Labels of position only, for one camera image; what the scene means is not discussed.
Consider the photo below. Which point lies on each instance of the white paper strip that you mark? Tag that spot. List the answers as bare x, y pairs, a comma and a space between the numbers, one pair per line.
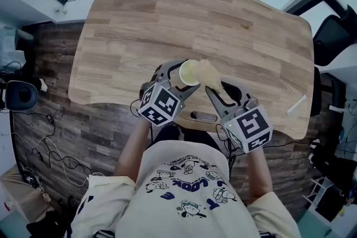
296, 105

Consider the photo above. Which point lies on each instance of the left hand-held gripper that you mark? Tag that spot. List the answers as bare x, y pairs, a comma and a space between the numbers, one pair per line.
159, 104

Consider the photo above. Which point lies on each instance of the person's black trousers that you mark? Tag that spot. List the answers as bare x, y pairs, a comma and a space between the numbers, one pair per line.
192, 133

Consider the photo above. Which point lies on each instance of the cream printed shirt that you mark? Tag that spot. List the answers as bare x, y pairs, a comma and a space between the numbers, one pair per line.
181, 209

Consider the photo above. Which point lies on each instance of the white dome headset device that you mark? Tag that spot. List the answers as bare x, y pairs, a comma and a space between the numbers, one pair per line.
22, 96

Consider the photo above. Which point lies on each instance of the yellow paper cup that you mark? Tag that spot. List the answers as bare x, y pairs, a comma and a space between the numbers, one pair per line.
188, 72

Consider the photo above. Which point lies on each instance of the person's right forearm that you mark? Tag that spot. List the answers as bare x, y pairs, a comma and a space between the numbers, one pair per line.
258, 175

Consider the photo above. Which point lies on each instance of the black bag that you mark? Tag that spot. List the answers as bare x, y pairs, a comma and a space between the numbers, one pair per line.
47, 227

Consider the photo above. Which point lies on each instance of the black patterned pouch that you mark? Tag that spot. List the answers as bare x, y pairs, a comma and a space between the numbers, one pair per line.
29, 175

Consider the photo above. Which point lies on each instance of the cardboard box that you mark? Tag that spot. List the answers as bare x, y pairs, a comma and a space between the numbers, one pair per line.
19, 200

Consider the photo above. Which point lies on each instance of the white metal rack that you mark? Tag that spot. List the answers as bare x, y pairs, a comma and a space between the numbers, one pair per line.
316, 186

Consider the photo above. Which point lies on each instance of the black office chair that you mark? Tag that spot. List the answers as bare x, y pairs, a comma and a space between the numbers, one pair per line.
332, 39

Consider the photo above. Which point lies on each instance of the person's left forearm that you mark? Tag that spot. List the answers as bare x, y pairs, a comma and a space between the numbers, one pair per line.
131, 147

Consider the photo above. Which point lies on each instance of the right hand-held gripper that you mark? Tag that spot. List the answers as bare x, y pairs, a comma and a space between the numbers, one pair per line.
248, 128

